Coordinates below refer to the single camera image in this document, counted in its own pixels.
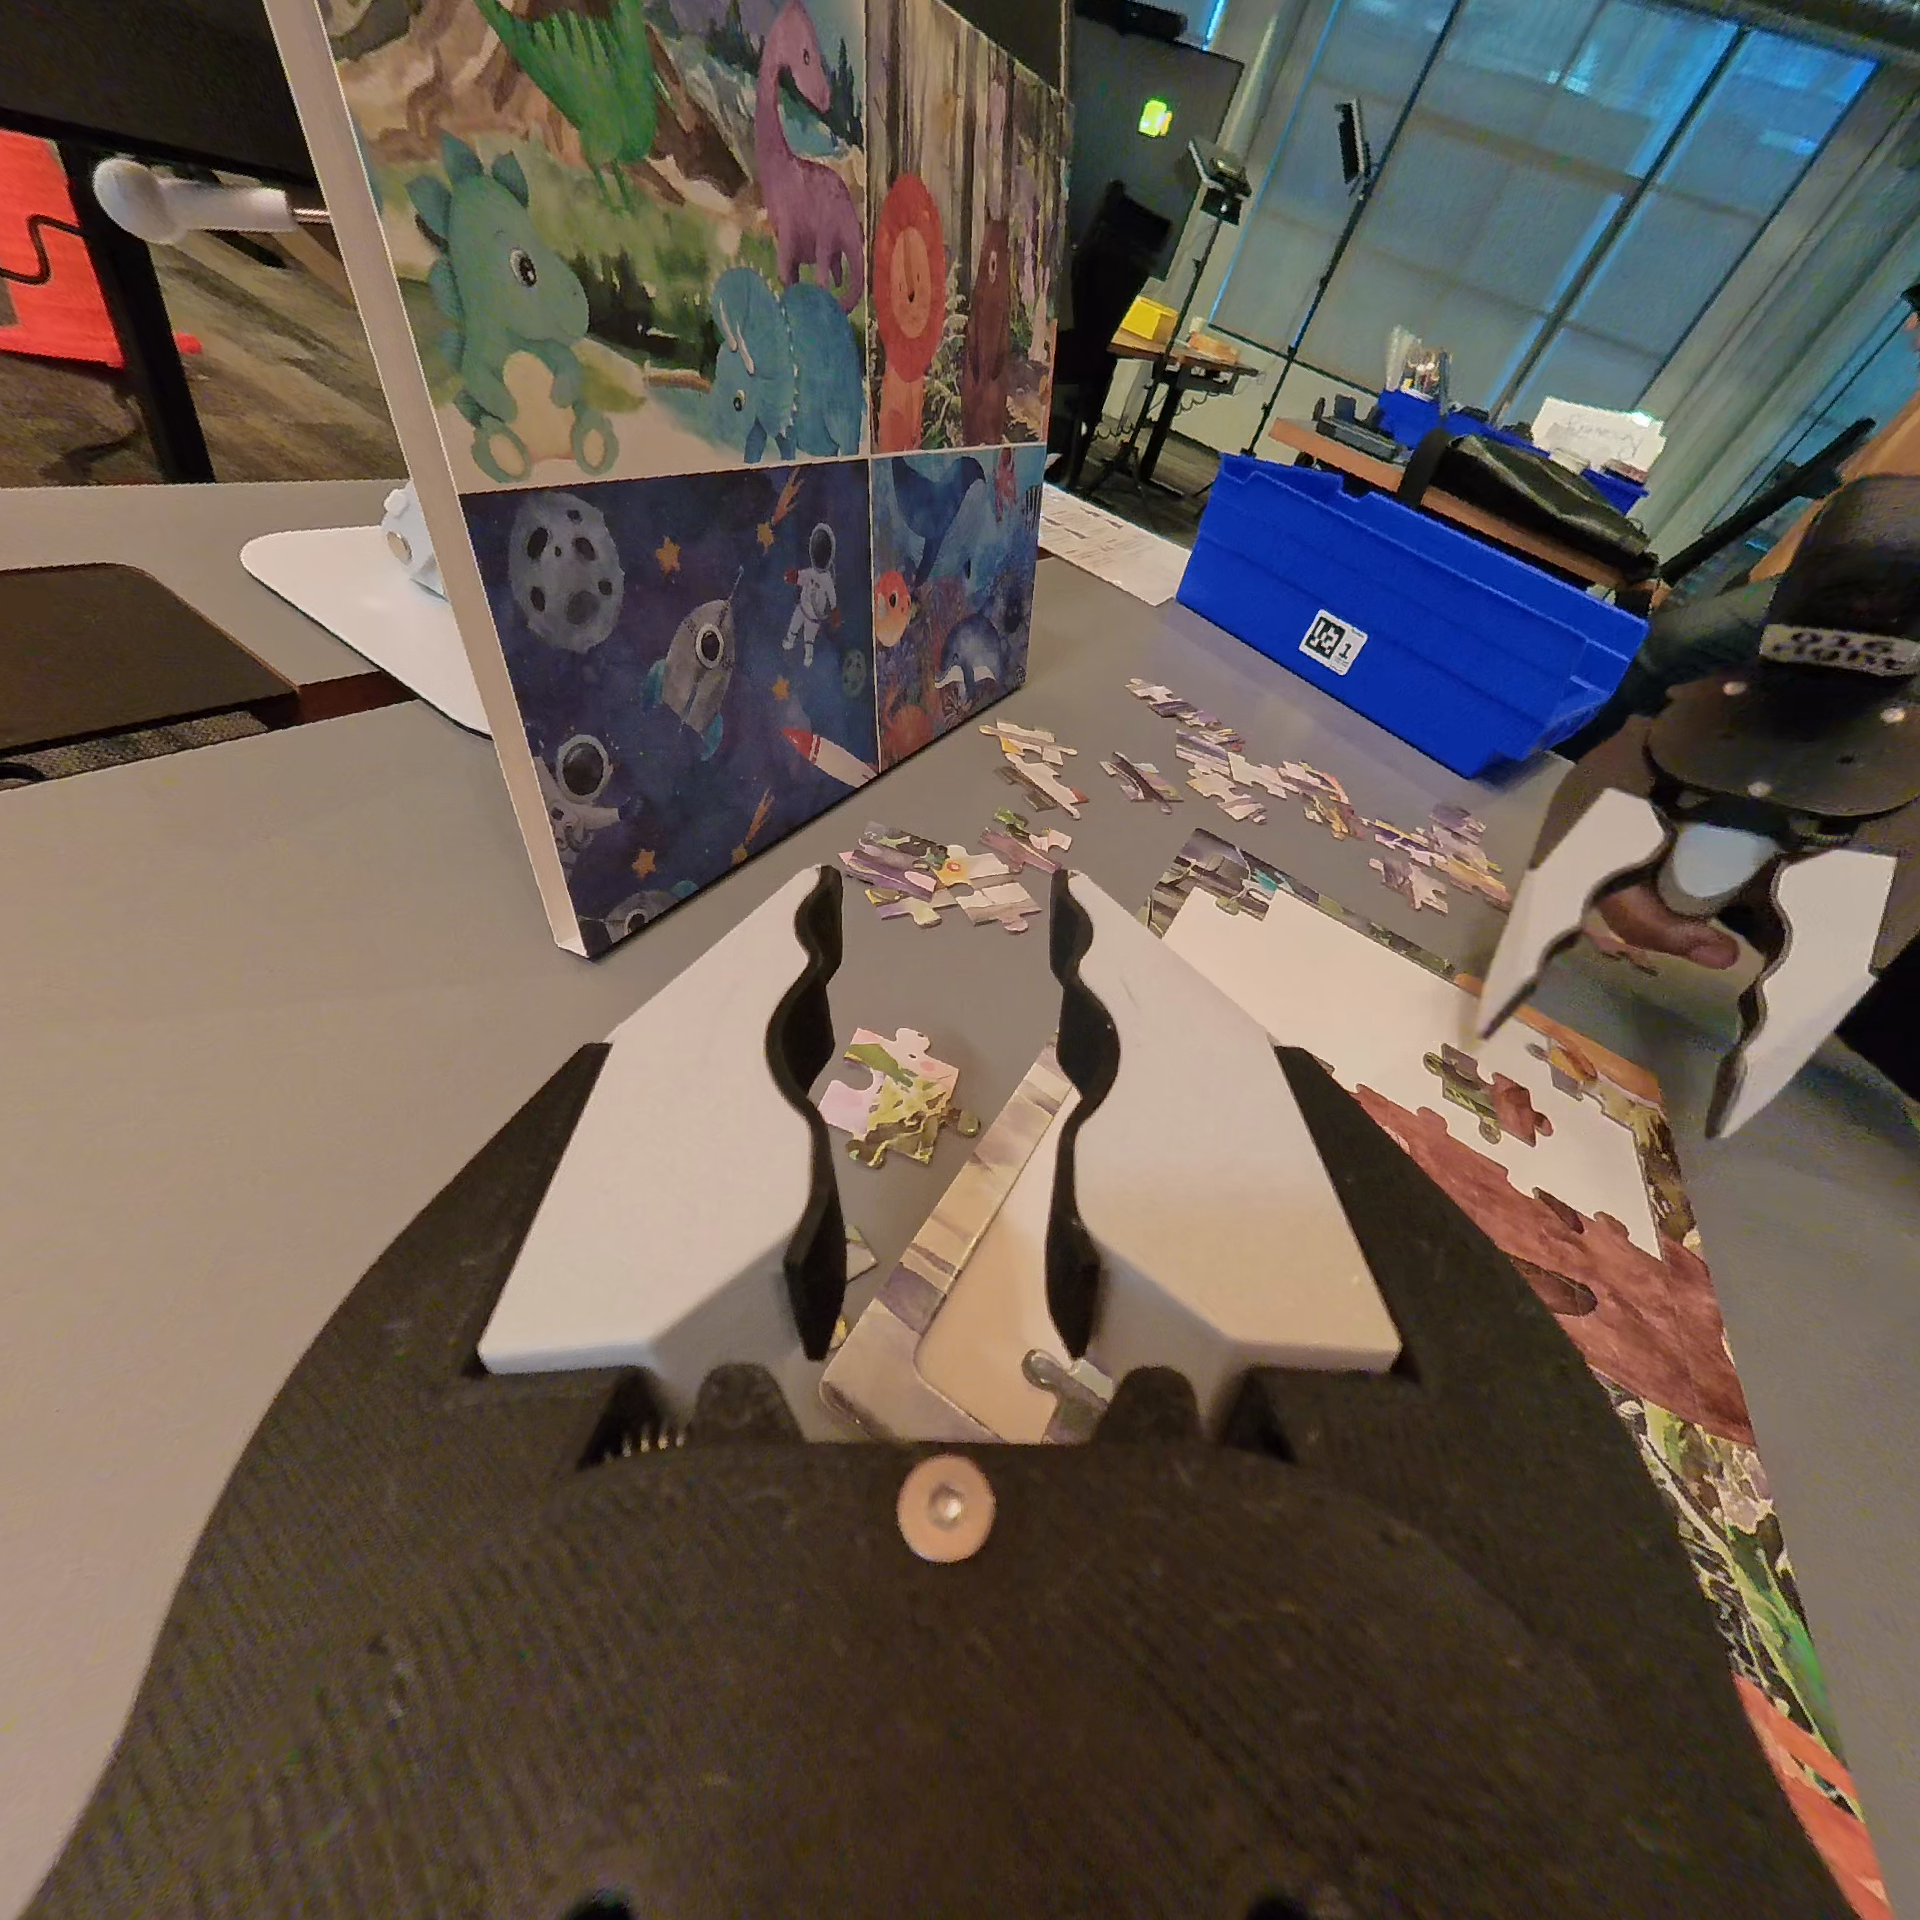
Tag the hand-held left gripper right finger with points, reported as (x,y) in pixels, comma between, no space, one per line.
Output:
(1230,1214)

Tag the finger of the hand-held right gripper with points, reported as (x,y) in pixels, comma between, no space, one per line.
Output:
(1823,975)
(1589,886)

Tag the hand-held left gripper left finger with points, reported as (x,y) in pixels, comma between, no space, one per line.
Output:
(661,1201)

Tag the brown green puzzle piece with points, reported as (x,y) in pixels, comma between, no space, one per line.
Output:
(1485,1095)

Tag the jigsaw puzzle board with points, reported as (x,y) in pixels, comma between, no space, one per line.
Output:
(1350,975)

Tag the jigsaw pieces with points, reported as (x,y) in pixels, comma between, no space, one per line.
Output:
(901,1102)

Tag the person's right hand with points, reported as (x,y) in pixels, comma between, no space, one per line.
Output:
(1665,939)

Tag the blue plastic bin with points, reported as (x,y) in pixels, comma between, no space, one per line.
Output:
(1381,630)
(1419,412)

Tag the white paper sign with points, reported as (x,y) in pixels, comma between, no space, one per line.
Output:
(1599,435)

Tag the black bag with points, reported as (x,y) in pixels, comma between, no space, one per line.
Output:
(1531,495)

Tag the white printed paper sheet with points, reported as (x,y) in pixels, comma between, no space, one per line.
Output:
(1110,547)

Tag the small wooden table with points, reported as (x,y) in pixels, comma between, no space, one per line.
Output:
(1184,358)

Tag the yellow box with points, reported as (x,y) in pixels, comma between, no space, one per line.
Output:
(1156,321)

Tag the tripod stand with monitor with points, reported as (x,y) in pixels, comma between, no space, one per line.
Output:
(1350,142)

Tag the light stand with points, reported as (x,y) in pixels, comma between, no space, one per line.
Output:
(1219,182)

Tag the illustrated puzzle box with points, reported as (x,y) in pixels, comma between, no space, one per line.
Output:
(661,300)

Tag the red floor object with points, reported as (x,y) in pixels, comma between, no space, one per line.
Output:
(77,316)

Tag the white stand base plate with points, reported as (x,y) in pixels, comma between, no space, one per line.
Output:
(360,615)

